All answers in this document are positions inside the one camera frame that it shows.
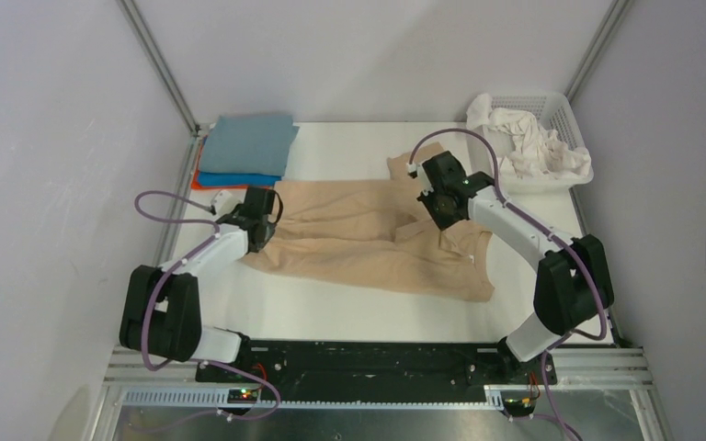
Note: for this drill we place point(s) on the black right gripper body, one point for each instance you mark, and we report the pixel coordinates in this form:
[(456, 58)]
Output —
[(435, 204)]

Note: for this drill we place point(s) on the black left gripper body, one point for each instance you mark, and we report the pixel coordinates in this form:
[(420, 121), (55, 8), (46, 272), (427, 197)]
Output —
[(267, 234)]

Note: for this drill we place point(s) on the beige t shirt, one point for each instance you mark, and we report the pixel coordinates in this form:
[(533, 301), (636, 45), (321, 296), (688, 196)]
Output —
[(375, 234)]

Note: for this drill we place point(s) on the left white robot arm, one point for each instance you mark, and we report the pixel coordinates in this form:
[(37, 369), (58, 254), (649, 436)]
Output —
[(162, 317)]

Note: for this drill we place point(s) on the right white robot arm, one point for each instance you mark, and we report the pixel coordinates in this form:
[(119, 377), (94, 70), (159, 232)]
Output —
[(572, 277)]

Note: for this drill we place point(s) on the bright blue folded t shirt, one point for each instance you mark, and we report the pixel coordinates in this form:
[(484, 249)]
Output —
[(238, 179)]

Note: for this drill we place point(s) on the orange folded t shirt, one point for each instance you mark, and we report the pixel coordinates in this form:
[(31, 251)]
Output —
[(198, 176)]

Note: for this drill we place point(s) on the grey-blue folded t shirt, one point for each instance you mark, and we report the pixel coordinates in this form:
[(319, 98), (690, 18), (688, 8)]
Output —
[(256, 144)]

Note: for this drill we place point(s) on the white crumpled t shirt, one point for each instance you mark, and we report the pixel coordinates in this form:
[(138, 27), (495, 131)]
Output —
[(536, 143)]

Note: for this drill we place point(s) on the white plastic laundry basket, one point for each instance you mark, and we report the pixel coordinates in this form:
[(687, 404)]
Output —
[(526, 143)]

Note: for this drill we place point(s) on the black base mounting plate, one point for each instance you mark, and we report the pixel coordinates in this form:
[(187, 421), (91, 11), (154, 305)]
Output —
[(377, 368)]

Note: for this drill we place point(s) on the left small circuit board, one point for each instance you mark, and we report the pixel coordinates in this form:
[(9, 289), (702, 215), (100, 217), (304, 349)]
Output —
[(242, 396)]

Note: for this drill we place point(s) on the small circuit board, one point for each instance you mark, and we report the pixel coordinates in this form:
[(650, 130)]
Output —
[(519, 408), (242, 396)]

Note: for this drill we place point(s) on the right small circuit board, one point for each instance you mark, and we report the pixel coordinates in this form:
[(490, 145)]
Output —
[(519, 408)]

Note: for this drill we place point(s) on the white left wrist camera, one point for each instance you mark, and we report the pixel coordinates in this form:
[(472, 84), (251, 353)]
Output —
[(225, 200)]

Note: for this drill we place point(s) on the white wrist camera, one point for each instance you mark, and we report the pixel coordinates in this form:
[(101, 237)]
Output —
[(225, 200), (415, 170)]

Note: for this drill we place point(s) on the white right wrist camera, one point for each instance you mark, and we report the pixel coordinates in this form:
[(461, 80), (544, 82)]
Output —
[(415, 170)]

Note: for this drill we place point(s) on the front aluminium rail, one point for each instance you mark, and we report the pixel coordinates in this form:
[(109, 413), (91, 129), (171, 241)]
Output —
[(576, 369)]

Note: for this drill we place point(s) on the left aluminium frame post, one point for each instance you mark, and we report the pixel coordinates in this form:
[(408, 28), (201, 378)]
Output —
[(157, 60)]

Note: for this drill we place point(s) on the aluminium frame post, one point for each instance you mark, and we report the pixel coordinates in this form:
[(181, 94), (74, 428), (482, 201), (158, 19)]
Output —
[(605, 33), (157, 60)]

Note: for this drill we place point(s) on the right aluminium frame post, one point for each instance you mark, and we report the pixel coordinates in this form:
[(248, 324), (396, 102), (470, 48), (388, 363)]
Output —
[(605, 33)]

